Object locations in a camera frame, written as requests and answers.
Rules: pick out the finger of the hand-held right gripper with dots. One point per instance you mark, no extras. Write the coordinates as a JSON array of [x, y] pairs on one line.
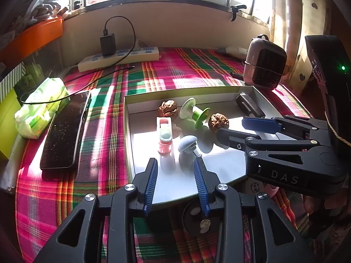
[[235, 139], [260, 124]]

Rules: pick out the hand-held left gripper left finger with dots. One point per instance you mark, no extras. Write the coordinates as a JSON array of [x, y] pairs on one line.
[[150, 186]]

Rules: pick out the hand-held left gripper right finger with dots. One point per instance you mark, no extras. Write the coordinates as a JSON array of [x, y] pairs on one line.
[[200, 186]]

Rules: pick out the black rectangular device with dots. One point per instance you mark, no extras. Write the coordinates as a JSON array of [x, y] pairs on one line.
[[249, 105]]

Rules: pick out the brown walnut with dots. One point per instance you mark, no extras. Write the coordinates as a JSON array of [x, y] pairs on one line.
[[168, 108], [218, 121]]

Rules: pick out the pink carabiner-shaped gadget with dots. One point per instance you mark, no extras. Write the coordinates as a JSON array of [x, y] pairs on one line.
[[271, 191]]

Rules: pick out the white and green cardboard box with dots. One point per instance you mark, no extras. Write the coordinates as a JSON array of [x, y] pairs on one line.
[[219, 164]]

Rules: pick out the white round case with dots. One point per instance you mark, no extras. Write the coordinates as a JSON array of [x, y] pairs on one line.
[[256, 186]]

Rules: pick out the black oval disc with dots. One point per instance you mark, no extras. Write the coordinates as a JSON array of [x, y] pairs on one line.
[[196, 223]]

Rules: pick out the white mushroom-shaped gadget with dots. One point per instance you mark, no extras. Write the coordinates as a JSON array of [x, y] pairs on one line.
[[187, 143]]

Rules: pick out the green and white spool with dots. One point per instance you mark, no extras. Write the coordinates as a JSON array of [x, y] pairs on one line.
[[196, 113]]

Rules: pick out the pink and white small device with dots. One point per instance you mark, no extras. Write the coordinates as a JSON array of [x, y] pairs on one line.
[[165, 135]]

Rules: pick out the person's right hand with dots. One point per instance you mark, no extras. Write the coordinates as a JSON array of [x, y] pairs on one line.
[[312, 204]]

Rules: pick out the plaid tablecloth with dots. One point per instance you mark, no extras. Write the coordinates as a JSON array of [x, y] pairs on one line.
[[90, 186]]

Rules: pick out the small beige heater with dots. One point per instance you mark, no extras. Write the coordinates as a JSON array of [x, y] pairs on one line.
[[264, 63]]

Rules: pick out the black phone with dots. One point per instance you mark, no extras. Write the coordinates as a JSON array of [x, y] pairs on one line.
[[65, 134]]

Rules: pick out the heart-print curtain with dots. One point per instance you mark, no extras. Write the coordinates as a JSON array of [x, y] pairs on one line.
[[301, 19]]

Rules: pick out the black window latch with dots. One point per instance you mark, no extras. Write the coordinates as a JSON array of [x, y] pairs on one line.
[[234, 11]]

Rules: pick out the white power strip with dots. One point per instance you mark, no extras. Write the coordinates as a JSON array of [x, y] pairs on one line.
[[120, 57]]

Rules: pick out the green tissue pack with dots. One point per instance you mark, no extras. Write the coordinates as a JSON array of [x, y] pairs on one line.
[[41, 106]]

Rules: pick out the black charger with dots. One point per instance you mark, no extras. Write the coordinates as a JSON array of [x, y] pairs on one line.
[[107, 45]]

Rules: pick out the yellow-green box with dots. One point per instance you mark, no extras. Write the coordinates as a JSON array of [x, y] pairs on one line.
[[5, 120]]

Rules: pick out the striped grey box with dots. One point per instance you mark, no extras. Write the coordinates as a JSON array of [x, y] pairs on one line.
[[11, 79]]

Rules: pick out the orange box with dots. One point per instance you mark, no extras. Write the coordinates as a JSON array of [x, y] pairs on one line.
[[33, 35]]

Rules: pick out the plastic bags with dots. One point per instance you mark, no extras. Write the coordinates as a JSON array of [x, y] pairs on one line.
[[41, 2]]

